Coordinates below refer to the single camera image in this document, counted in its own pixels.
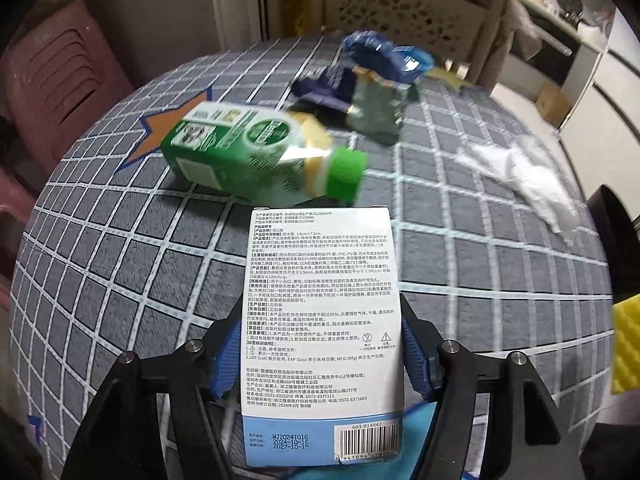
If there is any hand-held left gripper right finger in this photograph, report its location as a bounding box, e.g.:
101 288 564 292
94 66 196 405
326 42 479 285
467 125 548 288
400 295 561 480

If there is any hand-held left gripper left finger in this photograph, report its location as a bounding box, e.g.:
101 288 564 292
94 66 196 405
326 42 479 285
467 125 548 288
60 300 251 480

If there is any white printed paper box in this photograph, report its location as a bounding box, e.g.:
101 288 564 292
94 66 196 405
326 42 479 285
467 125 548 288
241 206 405 466

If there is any yellow sponge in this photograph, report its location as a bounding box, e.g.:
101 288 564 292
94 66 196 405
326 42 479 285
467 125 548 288
611 294 640 397

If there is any black trash bin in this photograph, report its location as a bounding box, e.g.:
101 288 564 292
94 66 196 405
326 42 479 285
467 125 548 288
586 185 640 306

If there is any grey checked star tablecloth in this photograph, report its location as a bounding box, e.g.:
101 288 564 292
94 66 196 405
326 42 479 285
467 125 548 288
10 35 616 480

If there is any green milk carton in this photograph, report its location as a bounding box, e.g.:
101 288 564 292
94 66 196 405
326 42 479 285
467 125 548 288
160 101 368 206

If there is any white paper towel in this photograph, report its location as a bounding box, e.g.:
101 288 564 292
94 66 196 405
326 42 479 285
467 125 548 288
452 134 588 235

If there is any pink plastic stool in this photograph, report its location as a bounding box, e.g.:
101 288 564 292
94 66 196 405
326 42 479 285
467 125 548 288
0 167 56 306
2 0 136 133

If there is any pale green foil packet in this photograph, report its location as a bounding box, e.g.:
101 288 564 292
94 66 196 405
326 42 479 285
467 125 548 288
348 66 420 137

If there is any cardboard box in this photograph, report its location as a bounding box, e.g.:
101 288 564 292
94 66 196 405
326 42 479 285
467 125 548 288
534 82 574 128

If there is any blue plastic bag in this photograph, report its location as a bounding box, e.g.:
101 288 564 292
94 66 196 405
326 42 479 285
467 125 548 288
342 31 435 85

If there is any white refrigerator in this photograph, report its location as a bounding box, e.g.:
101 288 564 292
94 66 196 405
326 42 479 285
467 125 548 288
560 45 640 196

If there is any black built-in oven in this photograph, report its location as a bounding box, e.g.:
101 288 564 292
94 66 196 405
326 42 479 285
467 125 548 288
520 20 601 91

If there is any beige flower-cutout storage rack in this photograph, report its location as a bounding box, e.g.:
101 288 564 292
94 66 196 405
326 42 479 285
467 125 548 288
320 0 516 83

